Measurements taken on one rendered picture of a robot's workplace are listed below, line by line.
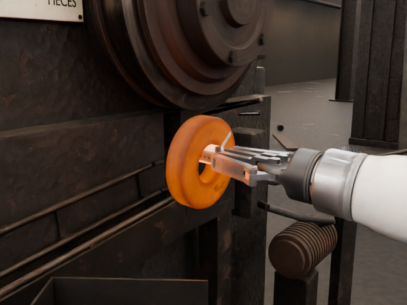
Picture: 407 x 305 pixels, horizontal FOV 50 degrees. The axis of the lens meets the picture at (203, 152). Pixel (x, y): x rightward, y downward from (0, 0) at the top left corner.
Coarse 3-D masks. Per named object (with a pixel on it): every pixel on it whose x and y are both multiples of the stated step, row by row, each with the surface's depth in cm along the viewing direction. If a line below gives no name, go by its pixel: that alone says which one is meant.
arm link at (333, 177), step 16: (320, 160) 57; (336, 160) 56; (352, 160) 55; (320, 176) 56; (336, 176) 55; (352, 176) 54; (320, 192) 56; (336, 192) 54; (320, 208) 57; (336, 208) 55
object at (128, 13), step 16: (112, 0) 75; (128, 0) 74; (112, 16) 77; (128, 16) 74; (112, 32) 79; (128, 32) 75; (128, 48) 78; (144, 48) 78; (128, 64) 82; (144, 64) 79; (144, 80) 84; (160, 80) 83; (240, 80) 105; (160, 96) 88; (176, 96) 87; (192, 96) 91; (208, 96) 96; (224, 96) 101
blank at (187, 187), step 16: (192, 128) 67; (208, 128) 69; (224, 128) 73; (176, 144) 66; (192, 144) 66; (208, 144) 70; (224, 144) 74; (176, 160) 66; (192, 160) 67; (176, 176) 66; (192, 176) 68; (208, 176) 74; (224, 176) 75; (176, 192) 68; (192, 192) 69; (208, 192) 72
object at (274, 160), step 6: (216, 150) 68; (228, 156) 67; (234, 156) 66; (240, 156) 66; (246, 156) 66; (258, 156) 64; (246, 162) 65; (252, 162) 64; (270, 162) 62; (276, 162) 62; (264, 180) 64
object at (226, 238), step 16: (224, 208) 106; (208, 224) 106; (224, 224) 107; (208, 240) 107; (224, 240) 108; (208, 256) 108; (224, 256) 109; (208, 272) 109; (224, 272) 110; (208, 288) 110; (224, 288) 111; (208, 304) 111; (224, 304) 112
